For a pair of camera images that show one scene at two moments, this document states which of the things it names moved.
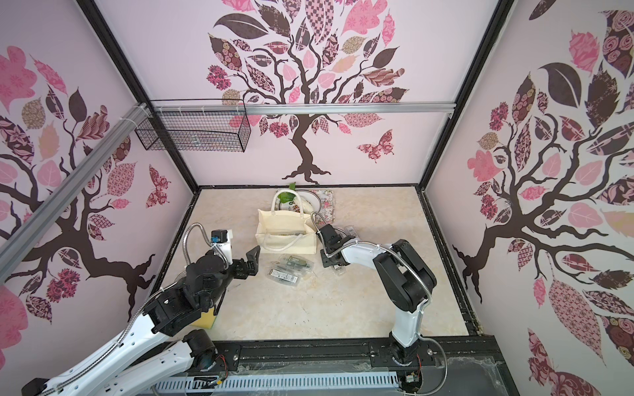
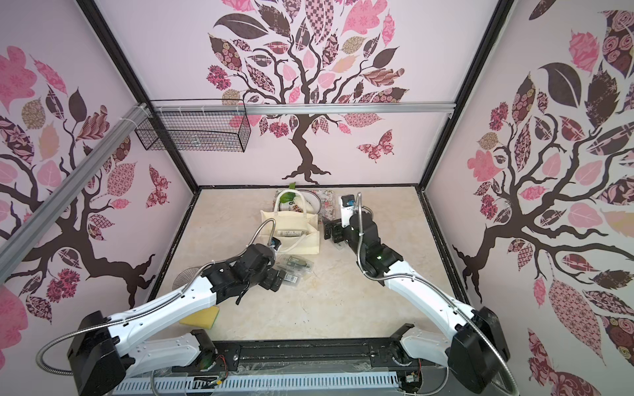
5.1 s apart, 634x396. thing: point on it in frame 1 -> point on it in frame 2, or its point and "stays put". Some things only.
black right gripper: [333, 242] -> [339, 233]
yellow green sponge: [206, 319] stays put
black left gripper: [240, 264] -> [270, 284]
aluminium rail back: [301, 108] stays put
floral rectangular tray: [327, 206] stays put
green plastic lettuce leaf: [286, 196] stays put
